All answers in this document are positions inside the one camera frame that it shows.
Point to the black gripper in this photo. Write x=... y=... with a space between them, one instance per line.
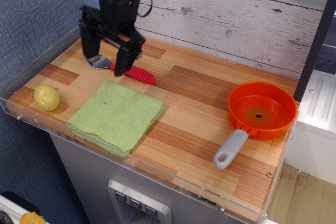
x=113 y=18

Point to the green cloth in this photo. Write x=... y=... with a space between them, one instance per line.
x=115 y=118

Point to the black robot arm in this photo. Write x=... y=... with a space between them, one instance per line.
x=113 y=22

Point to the yellow toy potato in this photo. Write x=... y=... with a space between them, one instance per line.
x=46 y=97

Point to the clear acrylic table guard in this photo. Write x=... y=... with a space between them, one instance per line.
x=172 y=130

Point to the grey toy fridge cabinet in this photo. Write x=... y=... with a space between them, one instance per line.
x=90 y=173

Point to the silver dispenser button panel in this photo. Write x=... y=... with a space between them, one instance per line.
x=132 y=206

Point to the yellow object bottom corner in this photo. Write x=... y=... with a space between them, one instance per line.
x=32 y=218

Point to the white toy sink unit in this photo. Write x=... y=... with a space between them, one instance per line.
x=311 y=148

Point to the red handled metal spoon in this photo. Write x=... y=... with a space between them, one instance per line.
x=101 y=62

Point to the orange pot grey handle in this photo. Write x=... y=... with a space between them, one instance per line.
x=257 y=110

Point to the dark right frame post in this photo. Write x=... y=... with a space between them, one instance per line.
x=316 y=46

